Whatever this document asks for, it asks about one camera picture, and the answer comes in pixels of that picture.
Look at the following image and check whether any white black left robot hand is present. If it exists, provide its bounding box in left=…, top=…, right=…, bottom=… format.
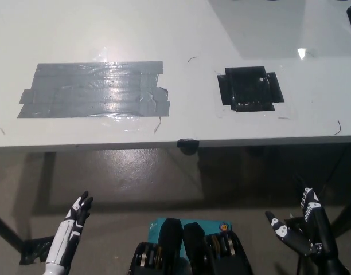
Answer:
left=46, top=191, right=94, bottom=266

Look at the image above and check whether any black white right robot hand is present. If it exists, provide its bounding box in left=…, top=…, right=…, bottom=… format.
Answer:
left=264, top=174, right=338, bottom=258

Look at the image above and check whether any black teal robot torso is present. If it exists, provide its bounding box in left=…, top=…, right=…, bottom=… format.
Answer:
left=128, top=217, right=255, bottom=275

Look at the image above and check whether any black diagonal table leg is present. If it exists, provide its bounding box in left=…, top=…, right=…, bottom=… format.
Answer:
left=331, top=197, right=351, bottom=238
left=0, top=210, right=24, bottom=254

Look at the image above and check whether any small black tape piece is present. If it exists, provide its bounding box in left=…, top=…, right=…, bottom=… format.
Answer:
left=177, top=138, right=200, bottom=155

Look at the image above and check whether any black tape square patch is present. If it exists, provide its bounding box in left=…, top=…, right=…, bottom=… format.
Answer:
left=217, top=66, right=285, bottom=113

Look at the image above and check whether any grey duct tape patch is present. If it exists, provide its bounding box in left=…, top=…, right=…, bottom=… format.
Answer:
left=17, top=61, right=171, bottom=119

